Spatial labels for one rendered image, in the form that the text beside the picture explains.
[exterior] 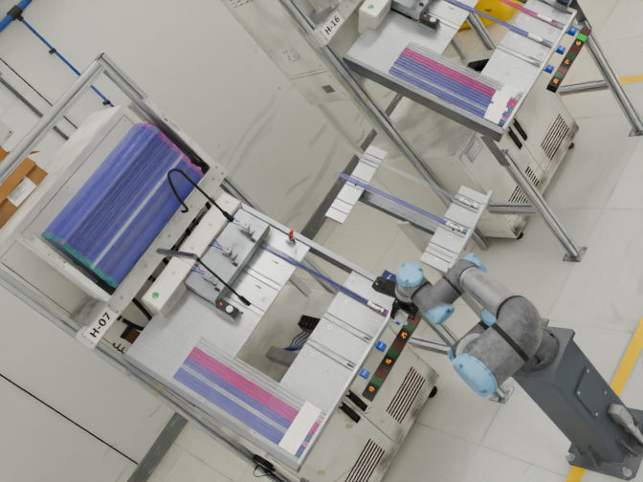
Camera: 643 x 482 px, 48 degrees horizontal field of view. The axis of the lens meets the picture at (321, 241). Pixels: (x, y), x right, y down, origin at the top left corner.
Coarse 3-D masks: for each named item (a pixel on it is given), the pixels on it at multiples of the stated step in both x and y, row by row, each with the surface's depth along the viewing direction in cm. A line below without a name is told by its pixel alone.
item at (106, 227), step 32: (128, 160) 239; (160, 160) 246; (96, 192) 233; (128, 192) 240; (160, 192) 246; (64, 224) 230; (96, 224) 234; (128, 224) 240; (160, 224) 247; (96, 256) 235; (128, 256) 241
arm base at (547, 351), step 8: (544, 328) 219; (544, 336) 215; (552, 336) 220; (544, 344) 214; (552, 344) 216; (536, 352) 214; (544, 352) 214; (552, 352) 215; (528, 360) 215; (536, 360) 216; (544, 360) 215; (552, 360) 216; (520, 368) 220; (528, 368) 217; (536, 368) 216
